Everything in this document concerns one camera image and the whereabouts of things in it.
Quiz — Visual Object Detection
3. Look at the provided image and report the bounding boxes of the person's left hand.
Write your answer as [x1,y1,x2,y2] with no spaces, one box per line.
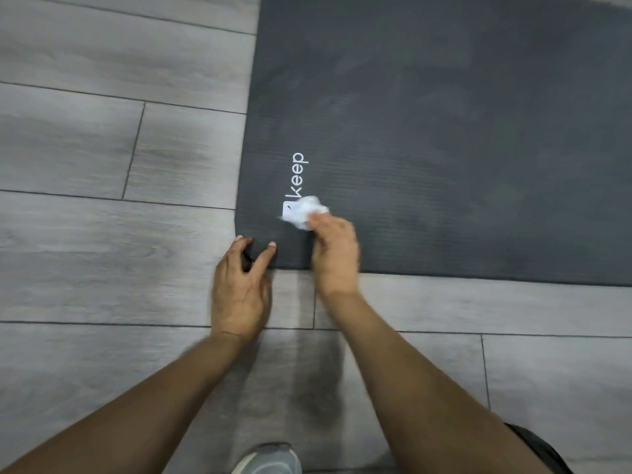
[211,235,278,342]

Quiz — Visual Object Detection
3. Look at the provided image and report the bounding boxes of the person's right hand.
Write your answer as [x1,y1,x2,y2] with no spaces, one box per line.
[307,211,362,298]

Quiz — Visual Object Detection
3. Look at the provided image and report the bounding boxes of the white wipe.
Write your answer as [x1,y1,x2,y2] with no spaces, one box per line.
[278,195,330,232]

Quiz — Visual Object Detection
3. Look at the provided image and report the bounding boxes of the dark grey yoga mat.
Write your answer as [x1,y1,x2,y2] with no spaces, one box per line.
[234,0,632,287]

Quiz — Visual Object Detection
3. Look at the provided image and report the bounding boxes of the person's right forearm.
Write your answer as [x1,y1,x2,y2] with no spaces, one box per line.
[321,290,554,474]

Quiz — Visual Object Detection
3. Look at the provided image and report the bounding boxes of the person's left forearm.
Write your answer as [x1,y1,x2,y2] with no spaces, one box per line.
[0,331,248,474]

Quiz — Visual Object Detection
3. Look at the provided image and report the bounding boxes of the person's left shoe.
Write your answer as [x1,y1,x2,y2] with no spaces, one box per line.
[230,442,303,474]

